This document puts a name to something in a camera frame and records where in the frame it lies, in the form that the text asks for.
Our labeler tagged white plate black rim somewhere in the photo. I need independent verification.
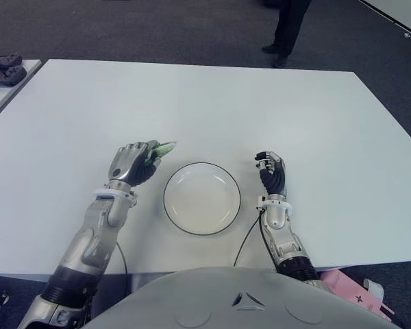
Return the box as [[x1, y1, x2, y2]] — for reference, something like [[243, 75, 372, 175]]
[[162, 162, 242, 236]]

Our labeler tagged pink cardboard box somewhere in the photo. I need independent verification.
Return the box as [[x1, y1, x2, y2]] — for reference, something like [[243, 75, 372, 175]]
[[320, 269, 397, 323]]

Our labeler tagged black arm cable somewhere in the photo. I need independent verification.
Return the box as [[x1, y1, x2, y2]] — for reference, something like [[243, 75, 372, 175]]
[[114, 241, 129, 275], [233, 210, 263, 267]]

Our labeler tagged green white toothpaste tube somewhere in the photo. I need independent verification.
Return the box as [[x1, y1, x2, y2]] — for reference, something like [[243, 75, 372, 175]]
[[144, 139, 178, 165]]

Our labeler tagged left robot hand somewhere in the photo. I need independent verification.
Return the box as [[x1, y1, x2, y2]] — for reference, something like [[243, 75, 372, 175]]
[[108, 139, 162, 188]]

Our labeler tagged white strap loop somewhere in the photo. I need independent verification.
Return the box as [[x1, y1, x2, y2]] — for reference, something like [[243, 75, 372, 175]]
[[362, 278, 384, 302]]

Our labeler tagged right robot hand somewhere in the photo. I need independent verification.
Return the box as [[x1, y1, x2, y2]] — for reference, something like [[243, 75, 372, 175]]
[[254, 149, 288, 197]]

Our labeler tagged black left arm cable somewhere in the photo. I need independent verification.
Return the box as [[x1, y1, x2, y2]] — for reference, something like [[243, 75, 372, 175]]
[[114, 241, 129, 275]]

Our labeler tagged black game controller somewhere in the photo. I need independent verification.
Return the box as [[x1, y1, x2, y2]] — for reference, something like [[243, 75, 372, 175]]
[[0, 66, 27, 86], [0, 53, 23, 68]]

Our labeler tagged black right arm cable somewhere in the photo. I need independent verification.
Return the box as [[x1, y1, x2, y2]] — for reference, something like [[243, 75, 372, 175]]
[[233, 210, 263, 267]]

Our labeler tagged white neighbouring table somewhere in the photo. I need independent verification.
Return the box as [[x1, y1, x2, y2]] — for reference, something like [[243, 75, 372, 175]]
[[359, 0, 411, 38]]

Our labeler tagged standing person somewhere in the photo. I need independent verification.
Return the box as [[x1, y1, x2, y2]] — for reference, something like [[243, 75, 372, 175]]
[[262, 0, 312, 69]]

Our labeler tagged grey robot torso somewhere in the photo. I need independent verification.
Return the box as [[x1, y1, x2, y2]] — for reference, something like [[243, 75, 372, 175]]
[[87, 267, 407, 329]]

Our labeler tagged white side table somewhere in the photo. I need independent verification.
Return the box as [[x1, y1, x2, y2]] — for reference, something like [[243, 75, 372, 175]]
[[0, 60, 42, 127]]

